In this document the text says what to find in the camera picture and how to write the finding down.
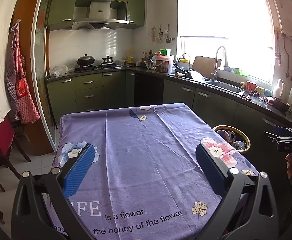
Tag dark bin with yellow rim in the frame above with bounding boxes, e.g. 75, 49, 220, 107
213, 125, 251, 153

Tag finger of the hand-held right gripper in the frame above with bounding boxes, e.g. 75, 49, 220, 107
264, 125, 292, 136
268, 134, 292, 142

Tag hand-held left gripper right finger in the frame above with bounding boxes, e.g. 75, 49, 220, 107
195, 143, 279, 240

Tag gas stove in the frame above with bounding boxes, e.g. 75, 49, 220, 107
75, 64, 123, 73

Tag steel sink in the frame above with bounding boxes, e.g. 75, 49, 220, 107
206, 80, 243, 93

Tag green base cabinets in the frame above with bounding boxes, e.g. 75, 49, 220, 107
46, 70, 292, 160

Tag steel range hood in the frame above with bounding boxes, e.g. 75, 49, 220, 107
71, 1, 129, 30

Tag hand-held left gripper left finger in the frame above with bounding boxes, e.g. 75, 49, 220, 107
11, 143, 96, 240

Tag purple floral tablecloth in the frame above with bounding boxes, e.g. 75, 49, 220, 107
42, 102, 259, 240

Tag red checked apron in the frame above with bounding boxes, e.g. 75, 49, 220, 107
12, 24, 41, 124

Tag clear plastic bag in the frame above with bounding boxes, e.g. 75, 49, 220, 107
49, 65, 69, 77

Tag white plate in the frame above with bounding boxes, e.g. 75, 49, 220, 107
189, 70, 206, 83

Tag bright window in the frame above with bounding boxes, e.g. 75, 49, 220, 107
177, 0, 275, 85

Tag wooden cutting board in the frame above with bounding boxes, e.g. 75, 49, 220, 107
191, 55, 223, 78

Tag dark bowl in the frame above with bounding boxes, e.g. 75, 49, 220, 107
272, 97, 291, 113

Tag green upper cabinets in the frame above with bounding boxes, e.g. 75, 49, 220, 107
46, 0, 146, 32

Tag white bucket with red label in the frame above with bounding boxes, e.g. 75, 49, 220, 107
155, 54, 174, 74

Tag steel faucet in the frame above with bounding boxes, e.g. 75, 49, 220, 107
210, 46, 228, 81

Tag red chair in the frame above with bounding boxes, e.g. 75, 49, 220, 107
0, 115, 31, 193

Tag clear plastic bottle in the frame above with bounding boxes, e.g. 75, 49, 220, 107
233, 140, 248, 152

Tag hanging kitchen utensils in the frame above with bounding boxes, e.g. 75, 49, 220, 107
151, 24, 175, 44

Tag black wok with lid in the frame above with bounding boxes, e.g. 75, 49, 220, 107
76, 54, 96, 67

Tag white jug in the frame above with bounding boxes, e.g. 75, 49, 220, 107
272, 79, 285, 99

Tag purple checked apron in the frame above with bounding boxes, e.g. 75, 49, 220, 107
6, 25, 20, 113

